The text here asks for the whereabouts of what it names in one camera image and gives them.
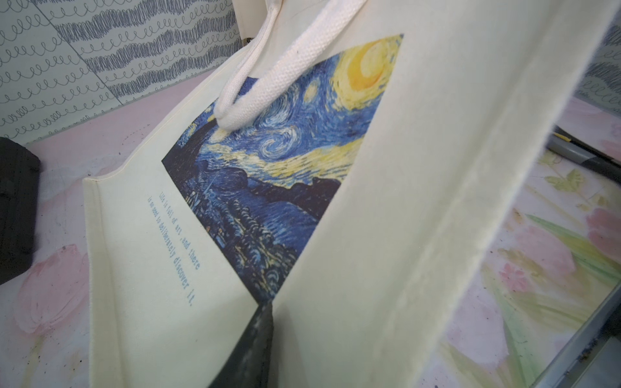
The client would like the starry night canvas tote bag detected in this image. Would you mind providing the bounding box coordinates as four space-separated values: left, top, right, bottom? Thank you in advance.
83 1 619 387

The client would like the aluminium rail frame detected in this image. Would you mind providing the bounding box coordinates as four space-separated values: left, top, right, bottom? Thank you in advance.
533 286 620 387

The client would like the black tool near right arm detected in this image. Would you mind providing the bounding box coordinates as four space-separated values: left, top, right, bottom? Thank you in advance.
547 126 620 185

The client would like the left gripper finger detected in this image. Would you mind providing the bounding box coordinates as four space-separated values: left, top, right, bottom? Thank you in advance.
209 302 273 388

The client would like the black plastic tool case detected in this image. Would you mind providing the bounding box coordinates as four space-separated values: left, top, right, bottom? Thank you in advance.
1 137 41 284

